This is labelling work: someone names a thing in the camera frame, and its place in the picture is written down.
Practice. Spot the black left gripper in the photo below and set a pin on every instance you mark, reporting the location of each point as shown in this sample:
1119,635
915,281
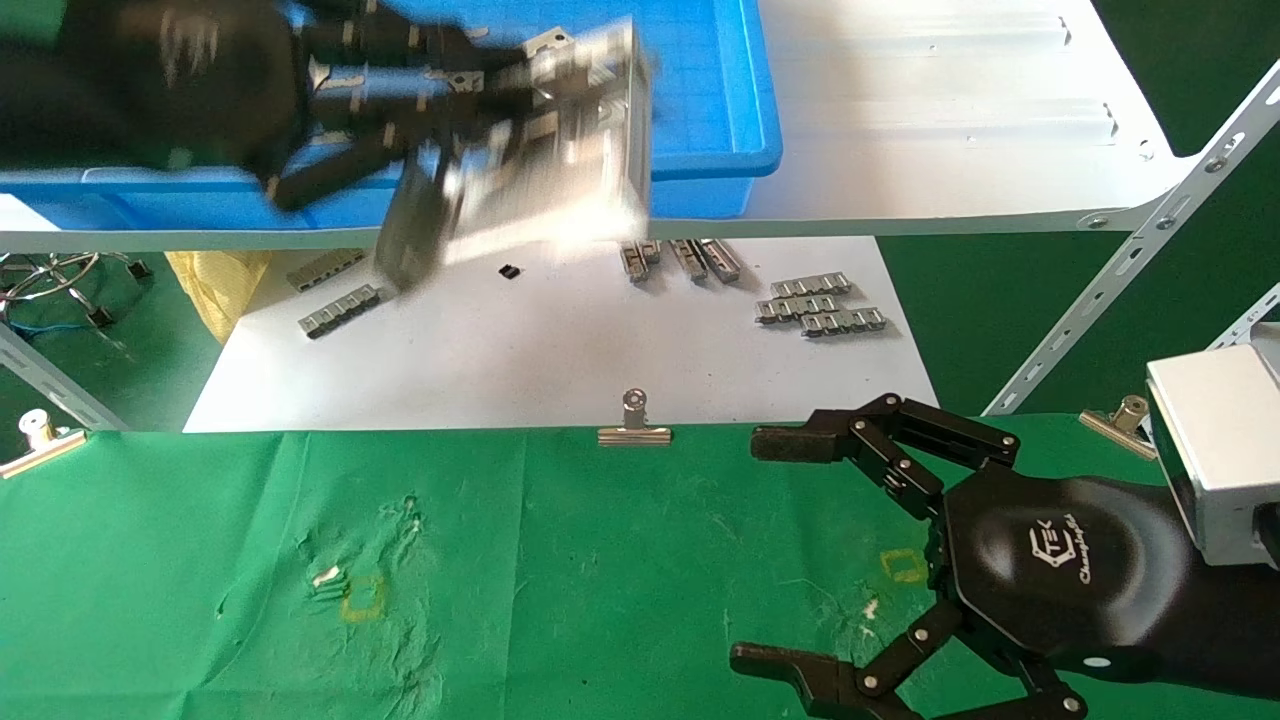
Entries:
190,80

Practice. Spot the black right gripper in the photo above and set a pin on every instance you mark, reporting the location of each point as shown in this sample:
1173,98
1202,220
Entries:
1060,570

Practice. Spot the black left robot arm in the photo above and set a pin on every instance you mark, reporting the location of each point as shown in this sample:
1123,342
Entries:
40,100

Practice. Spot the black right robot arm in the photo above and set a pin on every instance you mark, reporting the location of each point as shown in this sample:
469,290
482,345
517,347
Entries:
1235,630

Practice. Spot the green table cloth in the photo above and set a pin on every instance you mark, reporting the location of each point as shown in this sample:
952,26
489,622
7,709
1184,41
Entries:
620,580

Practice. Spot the silver binder clip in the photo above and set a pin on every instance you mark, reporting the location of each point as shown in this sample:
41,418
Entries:
633,434
1115,428
40,450

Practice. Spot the yellow cloth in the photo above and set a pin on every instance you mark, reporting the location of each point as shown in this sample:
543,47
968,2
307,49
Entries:
215,290

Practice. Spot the small black foot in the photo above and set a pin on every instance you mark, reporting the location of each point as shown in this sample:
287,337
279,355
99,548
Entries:
138,268
100,317

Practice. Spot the white flat board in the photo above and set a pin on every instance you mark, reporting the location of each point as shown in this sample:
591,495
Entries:
560,350

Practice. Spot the blue plastic tray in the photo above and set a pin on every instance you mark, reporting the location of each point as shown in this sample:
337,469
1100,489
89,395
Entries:
705,100

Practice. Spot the long perforated metal brace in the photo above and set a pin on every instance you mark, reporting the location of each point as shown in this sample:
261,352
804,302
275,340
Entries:
1130,260

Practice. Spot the short perforated metal brace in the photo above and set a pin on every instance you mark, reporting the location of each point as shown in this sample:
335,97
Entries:
1250,320

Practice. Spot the grey metal frame bar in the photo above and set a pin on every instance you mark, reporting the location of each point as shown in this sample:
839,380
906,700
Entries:
60,385

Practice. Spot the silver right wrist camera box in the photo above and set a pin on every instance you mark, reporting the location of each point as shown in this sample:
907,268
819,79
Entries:
1215,450

